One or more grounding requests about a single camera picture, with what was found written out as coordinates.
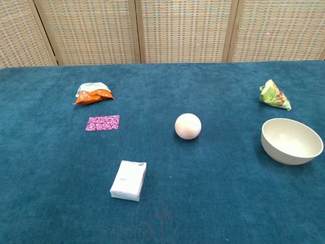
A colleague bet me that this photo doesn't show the pink patterned card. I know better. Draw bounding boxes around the pink patterned card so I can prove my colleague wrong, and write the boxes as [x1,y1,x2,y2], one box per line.
[85,115,120,132]

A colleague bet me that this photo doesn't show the pale pink ball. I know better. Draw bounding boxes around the pale pink ball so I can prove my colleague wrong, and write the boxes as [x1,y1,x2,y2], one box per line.
[174,113,202,140]

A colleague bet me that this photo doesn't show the blue table cloth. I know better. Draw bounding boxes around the blue table cloth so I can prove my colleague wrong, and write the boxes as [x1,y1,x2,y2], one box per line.
[0,59,325,244]

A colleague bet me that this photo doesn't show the white tissue pack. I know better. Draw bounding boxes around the white tissue pack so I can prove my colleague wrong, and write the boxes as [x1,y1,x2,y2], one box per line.
[109,160,147,202]

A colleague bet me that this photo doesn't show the orange white snack bag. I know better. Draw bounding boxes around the orange white snack bag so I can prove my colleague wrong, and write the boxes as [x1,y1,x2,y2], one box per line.
[73,81,114,105]

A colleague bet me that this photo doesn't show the woven screen panel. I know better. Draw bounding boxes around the woven screen panel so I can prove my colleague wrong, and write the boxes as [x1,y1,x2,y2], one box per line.
[0,0,58,69]
[32,0,142,66]
[134,0,239,64]
[227,0,325,63]

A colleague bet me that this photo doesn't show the green snack bag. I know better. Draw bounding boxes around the green snack bag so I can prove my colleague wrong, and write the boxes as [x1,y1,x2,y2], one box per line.
[259,79,292,111]

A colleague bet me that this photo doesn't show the cream bowl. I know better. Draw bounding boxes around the cream bowl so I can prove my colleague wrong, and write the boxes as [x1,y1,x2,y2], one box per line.
[261,118,324,166]

